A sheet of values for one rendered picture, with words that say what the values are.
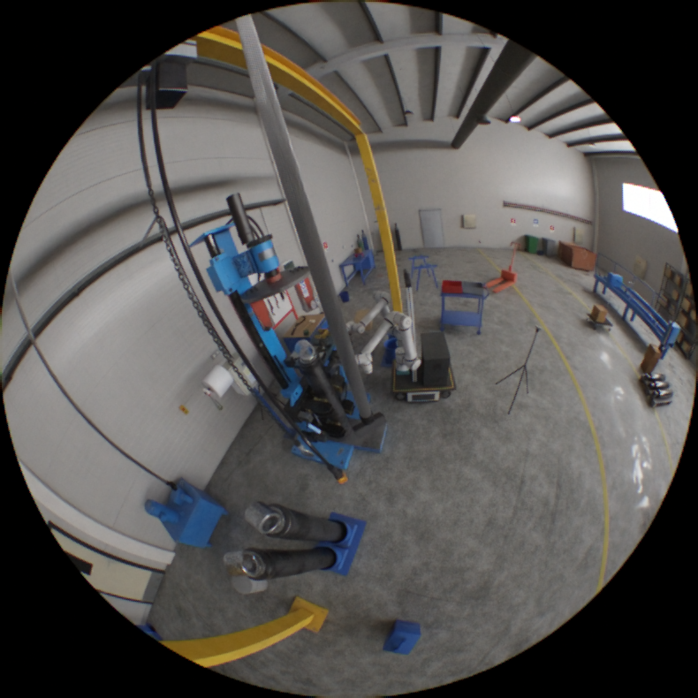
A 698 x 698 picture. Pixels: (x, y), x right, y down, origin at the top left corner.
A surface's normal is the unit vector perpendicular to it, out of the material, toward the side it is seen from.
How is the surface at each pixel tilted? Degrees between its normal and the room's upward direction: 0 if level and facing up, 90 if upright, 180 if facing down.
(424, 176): 90
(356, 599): 0
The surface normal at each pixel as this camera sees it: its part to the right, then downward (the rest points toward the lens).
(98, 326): 0.92, 0.02
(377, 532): -0.24, -0.77
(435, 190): -0.31, 0.64
